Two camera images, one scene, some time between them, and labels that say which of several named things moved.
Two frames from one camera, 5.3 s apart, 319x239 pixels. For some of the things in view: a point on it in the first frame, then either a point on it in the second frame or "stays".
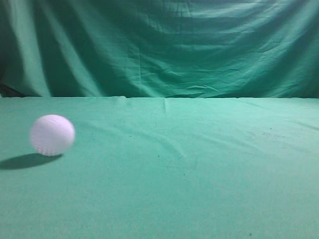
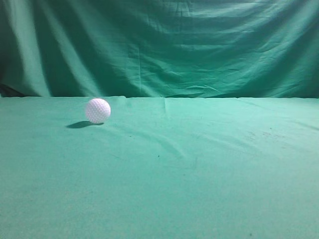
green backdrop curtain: (160, 49) stays
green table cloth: (162, 168) stays
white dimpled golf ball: (52, 135) to (98, 110)
